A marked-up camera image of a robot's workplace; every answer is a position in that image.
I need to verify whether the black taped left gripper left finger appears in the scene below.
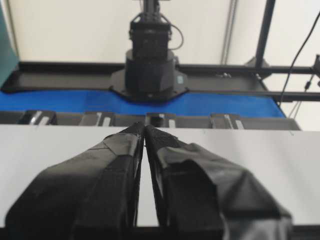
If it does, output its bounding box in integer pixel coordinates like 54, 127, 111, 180
5, 122, 145, 240

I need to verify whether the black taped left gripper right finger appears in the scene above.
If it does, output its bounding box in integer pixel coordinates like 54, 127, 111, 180
145, 125, 293, 240

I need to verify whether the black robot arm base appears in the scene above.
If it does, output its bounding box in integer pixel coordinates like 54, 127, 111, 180
110, 0, 188, 102

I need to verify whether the white base board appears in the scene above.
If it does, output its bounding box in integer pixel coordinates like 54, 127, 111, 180
0, 124, 320, 225

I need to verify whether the blue mat strip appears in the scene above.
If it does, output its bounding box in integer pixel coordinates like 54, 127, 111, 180
0, 90, 285, 118

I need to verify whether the grey clamp bracket centre left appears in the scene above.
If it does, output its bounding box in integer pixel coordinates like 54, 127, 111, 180
79, 111, 116, 127

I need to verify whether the grey clamp bracket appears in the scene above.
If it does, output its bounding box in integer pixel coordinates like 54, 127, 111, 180
210, 113, 245, 130
79, 111, 116, 127
145, 112, 176, 128

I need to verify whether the grey clamp bracket right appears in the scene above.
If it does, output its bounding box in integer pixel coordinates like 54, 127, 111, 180
210, 113, 245, 130

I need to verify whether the black mounting rail plate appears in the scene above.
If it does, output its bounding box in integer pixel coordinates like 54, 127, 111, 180
1, 62, 320, 102

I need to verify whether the black vertical frame post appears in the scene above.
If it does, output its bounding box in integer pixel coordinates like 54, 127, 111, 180
247, 0, 276, 75

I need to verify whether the black hanging cable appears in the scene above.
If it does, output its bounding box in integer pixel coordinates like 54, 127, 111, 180
278, 9, 320, 103

